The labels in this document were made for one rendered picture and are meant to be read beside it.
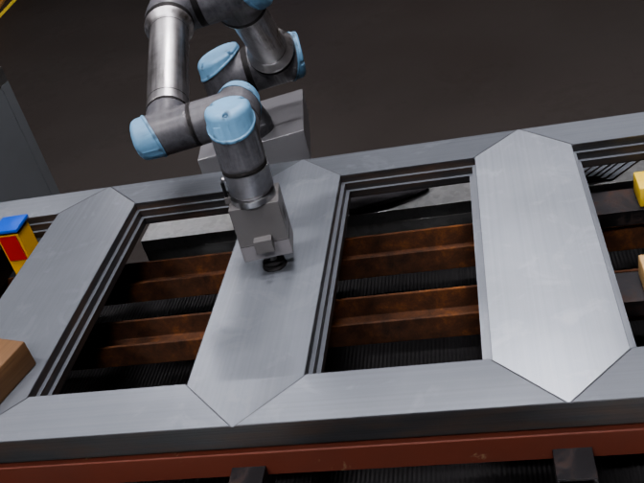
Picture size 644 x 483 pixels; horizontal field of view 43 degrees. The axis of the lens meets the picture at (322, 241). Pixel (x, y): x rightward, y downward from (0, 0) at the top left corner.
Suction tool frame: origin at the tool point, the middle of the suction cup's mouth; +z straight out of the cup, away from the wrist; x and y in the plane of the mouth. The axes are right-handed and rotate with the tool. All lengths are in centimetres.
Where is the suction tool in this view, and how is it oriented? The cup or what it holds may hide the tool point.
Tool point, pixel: (276, 269)
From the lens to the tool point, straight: 142.0
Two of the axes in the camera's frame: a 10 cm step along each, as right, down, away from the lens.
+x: -0.3, -5.5, 8.4
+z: 2.2, 8.1, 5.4
